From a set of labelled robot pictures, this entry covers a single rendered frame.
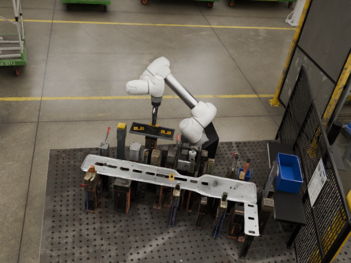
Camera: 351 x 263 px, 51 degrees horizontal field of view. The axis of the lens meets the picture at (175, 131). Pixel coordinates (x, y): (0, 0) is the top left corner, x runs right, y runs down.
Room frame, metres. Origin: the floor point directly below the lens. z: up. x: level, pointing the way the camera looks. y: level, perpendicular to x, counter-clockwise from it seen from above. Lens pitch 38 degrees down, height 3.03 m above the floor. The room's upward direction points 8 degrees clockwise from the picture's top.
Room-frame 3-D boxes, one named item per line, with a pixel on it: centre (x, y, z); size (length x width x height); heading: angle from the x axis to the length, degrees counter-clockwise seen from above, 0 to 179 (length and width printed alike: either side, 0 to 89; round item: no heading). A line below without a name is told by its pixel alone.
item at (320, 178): (1.89, -1.04, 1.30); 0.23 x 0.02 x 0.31; 177
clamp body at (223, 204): (1.81, -0.42, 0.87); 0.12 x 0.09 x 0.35; 177
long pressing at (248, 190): (2.03, 0.00, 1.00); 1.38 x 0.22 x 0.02; 87
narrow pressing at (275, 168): (1.99, -0.75, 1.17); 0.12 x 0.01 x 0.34; 177
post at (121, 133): (2.40, 0.45, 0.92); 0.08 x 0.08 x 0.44; 87
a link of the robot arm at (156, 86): (2.39, 0.20, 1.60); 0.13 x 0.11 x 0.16; 108
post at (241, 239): (1.81, -0.63, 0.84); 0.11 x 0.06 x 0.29; 177
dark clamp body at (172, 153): (2.24, 0.00, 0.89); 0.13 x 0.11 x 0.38; 177
